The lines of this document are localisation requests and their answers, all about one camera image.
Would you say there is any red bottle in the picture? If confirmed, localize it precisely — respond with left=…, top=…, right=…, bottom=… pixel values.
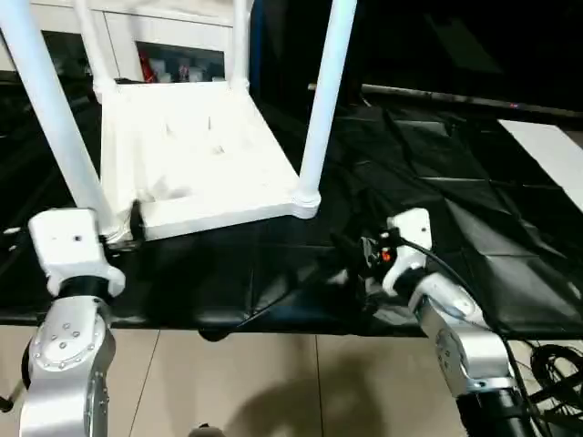
left=138, top=53, right=156, bottom=83

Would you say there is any white cabinet with glass doors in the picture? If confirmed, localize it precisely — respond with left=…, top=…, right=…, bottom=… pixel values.
left=0, top=0, right=258, bottom=85

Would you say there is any white flat board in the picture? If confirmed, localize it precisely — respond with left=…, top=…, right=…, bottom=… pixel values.
left=496, top=118, right=583, bottom=216

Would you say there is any black floor stand leg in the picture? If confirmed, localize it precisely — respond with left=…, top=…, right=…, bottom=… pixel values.
left=528, top=344, right=583, bottom=429

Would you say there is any dark metal rail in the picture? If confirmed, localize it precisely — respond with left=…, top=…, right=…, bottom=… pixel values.
left=310, top=82, right=583, bottom=119

